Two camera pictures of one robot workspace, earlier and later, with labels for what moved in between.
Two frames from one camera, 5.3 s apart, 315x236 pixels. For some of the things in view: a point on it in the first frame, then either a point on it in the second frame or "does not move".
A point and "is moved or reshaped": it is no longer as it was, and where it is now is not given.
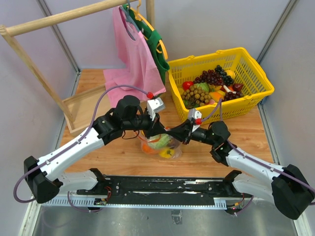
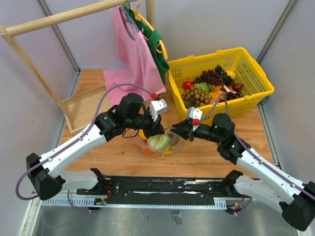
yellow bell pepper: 167,153 to 141,134
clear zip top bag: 161,145 is moved or reshaped
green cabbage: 159,141 does not move
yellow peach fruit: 231,73 does not move
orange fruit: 146,149 is moved or reshaped
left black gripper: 154,127 does not move
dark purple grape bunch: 218,76 does not move
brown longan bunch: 195,95 does not move
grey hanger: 129,16 does not move
